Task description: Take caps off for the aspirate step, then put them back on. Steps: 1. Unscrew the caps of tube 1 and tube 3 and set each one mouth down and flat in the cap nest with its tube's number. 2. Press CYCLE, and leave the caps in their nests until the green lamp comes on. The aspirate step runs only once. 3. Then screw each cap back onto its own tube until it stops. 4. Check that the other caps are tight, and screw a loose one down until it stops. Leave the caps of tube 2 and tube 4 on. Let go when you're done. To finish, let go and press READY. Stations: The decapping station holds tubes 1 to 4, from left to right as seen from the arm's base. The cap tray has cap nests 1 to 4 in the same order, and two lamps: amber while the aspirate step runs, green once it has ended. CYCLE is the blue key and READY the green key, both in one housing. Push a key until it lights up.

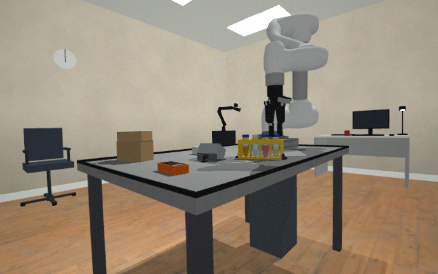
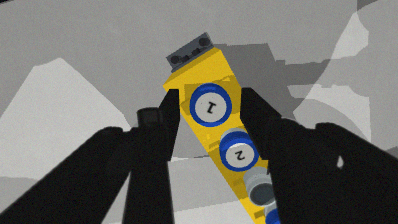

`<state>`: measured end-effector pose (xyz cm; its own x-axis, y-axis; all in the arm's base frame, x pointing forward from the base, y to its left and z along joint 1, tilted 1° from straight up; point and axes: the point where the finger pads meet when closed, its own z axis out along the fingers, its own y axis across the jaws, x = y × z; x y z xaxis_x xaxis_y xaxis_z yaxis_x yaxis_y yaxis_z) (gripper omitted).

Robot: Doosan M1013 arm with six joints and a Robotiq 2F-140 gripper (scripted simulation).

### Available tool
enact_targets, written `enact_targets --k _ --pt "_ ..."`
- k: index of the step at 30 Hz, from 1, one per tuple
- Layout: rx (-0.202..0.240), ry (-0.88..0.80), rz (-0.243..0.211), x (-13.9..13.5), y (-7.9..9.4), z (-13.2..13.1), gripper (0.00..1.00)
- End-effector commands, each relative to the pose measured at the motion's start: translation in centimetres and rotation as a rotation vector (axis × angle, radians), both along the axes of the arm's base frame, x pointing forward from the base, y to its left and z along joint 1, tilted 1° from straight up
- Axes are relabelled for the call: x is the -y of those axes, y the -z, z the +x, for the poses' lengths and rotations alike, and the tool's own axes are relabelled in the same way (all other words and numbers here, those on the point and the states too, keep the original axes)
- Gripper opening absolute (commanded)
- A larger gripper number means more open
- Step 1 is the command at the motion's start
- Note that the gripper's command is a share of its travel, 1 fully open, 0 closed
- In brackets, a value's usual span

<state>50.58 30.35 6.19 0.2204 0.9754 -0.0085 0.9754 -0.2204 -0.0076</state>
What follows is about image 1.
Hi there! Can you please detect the brown cardboard box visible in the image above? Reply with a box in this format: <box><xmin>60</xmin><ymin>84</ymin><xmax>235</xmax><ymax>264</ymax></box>
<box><xmin>117</xmin><ymin>131</ymin><xmax>154</xmax><ymax>162</ymax></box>

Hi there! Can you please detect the yellow rack with four tubes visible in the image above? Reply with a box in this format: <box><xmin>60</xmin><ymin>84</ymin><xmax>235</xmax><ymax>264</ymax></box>
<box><xmin>238</xmin><ymin>138</ymin><xmax>284</xmax><ymax>160</ymax></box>

